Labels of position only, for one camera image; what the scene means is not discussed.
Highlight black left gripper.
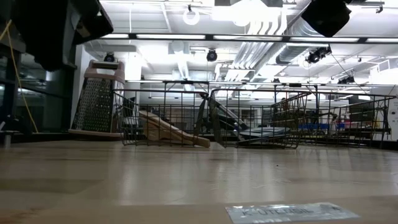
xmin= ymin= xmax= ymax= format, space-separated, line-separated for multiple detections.
xmin=14 ymin=0 xmax=78 ymax=72

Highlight long wooden slotted spatula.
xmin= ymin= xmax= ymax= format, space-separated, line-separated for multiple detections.
xmin=143 ymin=119 xmax=195 ymax=146

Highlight black round spatula red-black handle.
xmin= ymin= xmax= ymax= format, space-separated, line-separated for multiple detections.
xmin=238 ymin=132 xmax=292 ymax=141

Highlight black slotted turner steel handle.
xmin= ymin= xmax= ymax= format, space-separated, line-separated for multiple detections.
xmin=213 ymin=99 xmax=292 ymax=135

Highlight black rectangular spatula red-black handle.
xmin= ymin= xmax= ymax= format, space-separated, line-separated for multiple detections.
xmin=217 ymin=114 xmax=246 ymax=133

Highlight wooden spoon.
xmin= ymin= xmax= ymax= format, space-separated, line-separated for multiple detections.
xmin=138 ymin=110 xmax=211 ymax=149

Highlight wooden spatula with label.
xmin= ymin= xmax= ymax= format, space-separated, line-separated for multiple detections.
xmin=0 ymin=195 xmax=398 ymax=224

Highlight black ceiling spotlight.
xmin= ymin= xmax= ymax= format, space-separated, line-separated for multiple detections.
xmin=304 ymin=45 xmax=333 ymax=65

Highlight black ceiling projector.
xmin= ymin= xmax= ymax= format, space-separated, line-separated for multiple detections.
xmin=337 ymin=74 xmax=356 ymax=85

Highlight pink metal box grater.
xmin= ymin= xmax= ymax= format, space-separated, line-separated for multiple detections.
xmin=68 ymin=60 xmax=126 ymax=141

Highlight black computer monitor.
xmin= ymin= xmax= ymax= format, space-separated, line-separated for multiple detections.
xmin=348 ymin=95 xmax=376 ymax=123

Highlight white machine panel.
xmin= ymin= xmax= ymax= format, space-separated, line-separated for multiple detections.
xmin=387 ymin=88 xmax=398 ymax=142

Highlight white round ceiling lamp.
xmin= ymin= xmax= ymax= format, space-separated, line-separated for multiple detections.
xmin=182 ymin=7 xmax=200 ymax=26

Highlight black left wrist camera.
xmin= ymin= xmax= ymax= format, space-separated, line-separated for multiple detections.
xmin=67 ymin=0 xmax=114 ymax=47

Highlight yellow hanging cable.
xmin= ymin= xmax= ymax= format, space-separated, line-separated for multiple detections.
xmin=0 ymin=19 xmax=39 ymax=134

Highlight black table frame rails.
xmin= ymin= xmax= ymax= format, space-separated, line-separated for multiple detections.
xmin=0 ymin=131 xmax=398 ymax=150

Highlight gold wire basket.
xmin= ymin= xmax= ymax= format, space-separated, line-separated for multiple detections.
xmin=207 ymin=88 xmax=309 ymax=149
xmin=112 ymin=89 xmax=211 ymax=147
xmin=272 ymin=91 xmax=397 ymax=149

